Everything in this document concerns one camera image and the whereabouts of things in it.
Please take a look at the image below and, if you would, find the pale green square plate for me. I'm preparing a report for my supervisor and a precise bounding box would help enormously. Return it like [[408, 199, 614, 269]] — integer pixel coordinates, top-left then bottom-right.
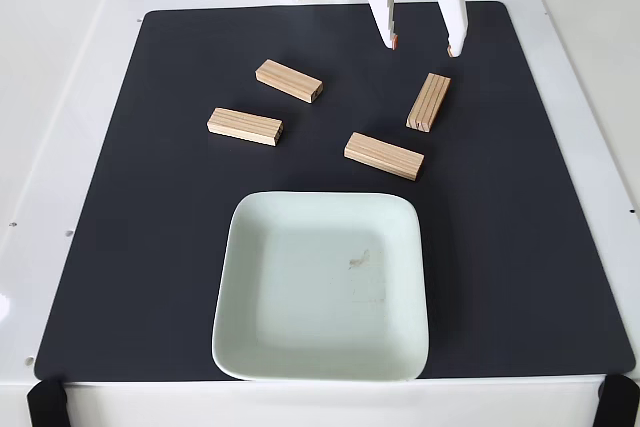
[[210, 190, 431, 383]]

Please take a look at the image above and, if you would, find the smooth wooden block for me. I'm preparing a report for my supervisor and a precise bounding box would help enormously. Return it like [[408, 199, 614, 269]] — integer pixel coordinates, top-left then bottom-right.
[[255, 59, 324, 105]]

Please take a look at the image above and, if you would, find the striped wooden block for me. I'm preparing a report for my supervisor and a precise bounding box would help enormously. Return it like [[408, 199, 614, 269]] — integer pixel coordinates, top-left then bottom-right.
[[206, 107, 285, 148], [343, 131, 426, 182]]

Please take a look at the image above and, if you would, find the black rubber mat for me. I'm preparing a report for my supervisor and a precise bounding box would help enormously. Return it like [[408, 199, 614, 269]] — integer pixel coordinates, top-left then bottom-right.
[[33, 0, 636, 382]]

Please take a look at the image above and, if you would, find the grooved wooden block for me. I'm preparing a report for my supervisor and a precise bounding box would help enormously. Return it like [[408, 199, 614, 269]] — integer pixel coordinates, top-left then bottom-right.
[[405, 72, 452, 135]]

